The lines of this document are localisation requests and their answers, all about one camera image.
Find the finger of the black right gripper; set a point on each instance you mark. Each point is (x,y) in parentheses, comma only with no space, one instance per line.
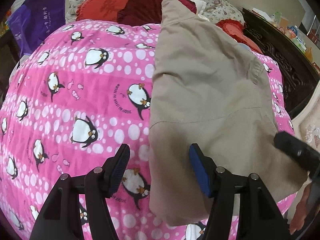
(303,154)

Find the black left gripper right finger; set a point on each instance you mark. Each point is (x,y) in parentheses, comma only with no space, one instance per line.
(246,197)

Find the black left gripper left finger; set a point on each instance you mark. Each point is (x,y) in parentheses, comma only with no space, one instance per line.
(74,199)

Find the khaki beige jacket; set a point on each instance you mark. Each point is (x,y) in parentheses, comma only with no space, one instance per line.
(209,90)

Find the person's right hand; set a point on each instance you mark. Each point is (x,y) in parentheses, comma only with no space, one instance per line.
(308,202)

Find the cream ornate chair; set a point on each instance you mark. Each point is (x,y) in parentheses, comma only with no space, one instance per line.
(306,123)

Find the dark carved wooden headboard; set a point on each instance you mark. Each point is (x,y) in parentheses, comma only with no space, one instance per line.
(299,76)

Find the pink penguin fleece blanket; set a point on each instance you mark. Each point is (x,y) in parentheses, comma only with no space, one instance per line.
(85,91)

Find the purple tote bag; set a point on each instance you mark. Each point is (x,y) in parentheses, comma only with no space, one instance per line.
(34,21)

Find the red embroidered cushion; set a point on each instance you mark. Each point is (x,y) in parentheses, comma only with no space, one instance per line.
(105,10)

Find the dark red velvet pillow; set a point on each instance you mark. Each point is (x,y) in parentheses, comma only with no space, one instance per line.
(141,12)

